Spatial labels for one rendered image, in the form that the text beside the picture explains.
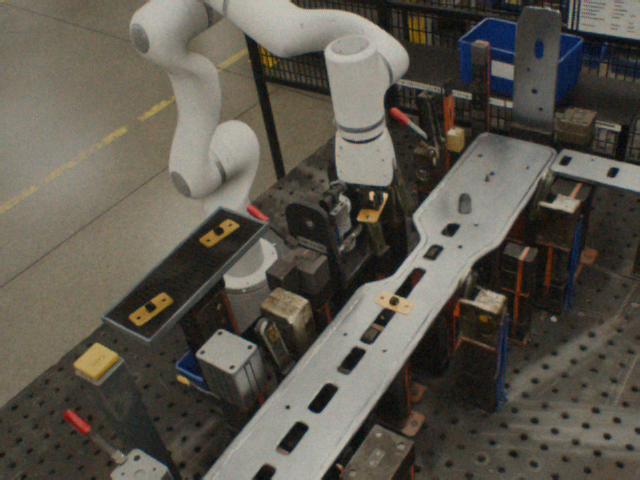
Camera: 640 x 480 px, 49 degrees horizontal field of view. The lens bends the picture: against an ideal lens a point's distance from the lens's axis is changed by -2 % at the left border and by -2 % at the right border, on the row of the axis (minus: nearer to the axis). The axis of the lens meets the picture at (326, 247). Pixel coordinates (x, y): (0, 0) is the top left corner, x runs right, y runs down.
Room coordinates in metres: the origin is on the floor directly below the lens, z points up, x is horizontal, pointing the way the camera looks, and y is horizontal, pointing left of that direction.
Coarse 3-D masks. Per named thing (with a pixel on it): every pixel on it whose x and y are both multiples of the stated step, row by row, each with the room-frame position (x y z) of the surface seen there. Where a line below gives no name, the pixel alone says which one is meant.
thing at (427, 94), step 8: (416, 96) 1.50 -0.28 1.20; (424, 96) 1.47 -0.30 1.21; (432, 96) 1.48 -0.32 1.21; (440, 96) 1.47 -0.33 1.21; (424, 104) 1.47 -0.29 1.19; (432, 104) 1.49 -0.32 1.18; (424, 112) 1.47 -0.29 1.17; (432, 112) 1.49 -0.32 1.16; (424, 120) 1.47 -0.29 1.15; (432, 120) 1.48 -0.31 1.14; (432, 128) 1.46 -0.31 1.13; (432, 136) 1.46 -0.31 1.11; (440, 136) 1.48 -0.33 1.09; (432, 144) 1.46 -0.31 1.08; (440, 144) 1.48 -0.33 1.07
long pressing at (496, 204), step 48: (480, 144) 1.54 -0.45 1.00; (528, 144) 1.50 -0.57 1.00; (432, 192) 1.37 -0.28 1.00; (480, 192) 1.34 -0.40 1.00; (528, 192) 1.31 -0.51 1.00; (432, 240) 1.20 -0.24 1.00; (480, 240) 1.17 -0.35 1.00; (384, 288) 1.08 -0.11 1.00; (432, 288) 1.05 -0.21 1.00; (336, 336) 0.97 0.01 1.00; (384, 336) 0.95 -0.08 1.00; (288, 384) 0.87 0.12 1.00; (336, 384) 0.85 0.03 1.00; (384, 384) 0.83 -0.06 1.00; (240, 432) 0.78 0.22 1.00; (336, 432) 0.74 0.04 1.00
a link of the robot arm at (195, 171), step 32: (160, 0) 1.35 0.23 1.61; (192, 0) 1.36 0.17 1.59; (160, 32) 1.29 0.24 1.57; (192, 32) 1.34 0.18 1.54; (160, 64) 1.30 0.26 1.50; (192, 64) 1.34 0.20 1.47; (192, 96) 1.35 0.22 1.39; (192, 128) 1.36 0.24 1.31; (192, 160) 1.35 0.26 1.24; (192, 192) 1.34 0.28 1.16
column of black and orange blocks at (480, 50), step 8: (480, 40) 1.73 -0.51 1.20; (472, 48) 1.71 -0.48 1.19; (480, 48) 1.70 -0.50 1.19; (488, 48) 1.71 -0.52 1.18; (472, 56) 1.71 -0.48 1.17; (480, 56) 1.70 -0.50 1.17; (488, 56) 1.71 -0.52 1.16; (472, 64) 1.72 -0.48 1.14; (480, 64) 1.70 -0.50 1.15; (488, 64) 1.71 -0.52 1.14; (472, 72) 1.72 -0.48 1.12; (480, 72) 1.70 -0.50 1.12; (488, 72) 1.71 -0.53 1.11; (472, 80) 1.72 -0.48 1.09; (480, 80) 1.70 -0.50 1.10; (488, 80) 1.71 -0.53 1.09; (472, 88) 1.71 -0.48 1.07; (480, 88) 1.70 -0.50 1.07; (488, 88) 1.71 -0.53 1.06; (472, 96) 1.72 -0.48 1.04; (480, 96) 1.70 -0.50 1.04; (488, 96) 1.71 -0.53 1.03; (472, 104) 1.72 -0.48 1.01; (480, 104) 1.70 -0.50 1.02; (488, 104) 1.71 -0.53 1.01; (472, 112) 1.72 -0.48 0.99; (480, 112) 1.70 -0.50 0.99; (488, 112) 1.71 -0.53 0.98; (472, 120) 1.72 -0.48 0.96; (480, 120) 1.71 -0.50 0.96; (488, 120) 1.71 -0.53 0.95; (472, 128) 1.72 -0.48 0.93; (480, 128) 1.70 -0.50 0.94; (472, 136) 1.72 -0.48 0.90
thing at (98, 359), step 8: (96, 344) 0.92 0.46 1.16; (88, 352) 0.90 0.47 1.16; (96, 352) 0.90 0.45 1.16; (104, 352) 0.89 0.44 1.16; (112, 352) 0.89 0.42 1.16; (80, 360) 0.88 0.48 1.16; (88, 360) 0.88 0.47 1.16; (96, 360) 0.88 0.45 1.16; (104, 360) 0.87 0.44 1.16; (112, 360) 0.87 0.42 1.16; (80, 368) 0.86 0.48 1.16; (88, 368) 0.86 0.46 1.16; (96, 368) 0.86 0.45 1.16; (104, 368) 0.86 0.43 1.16; (96, 376) 0.84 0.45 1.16
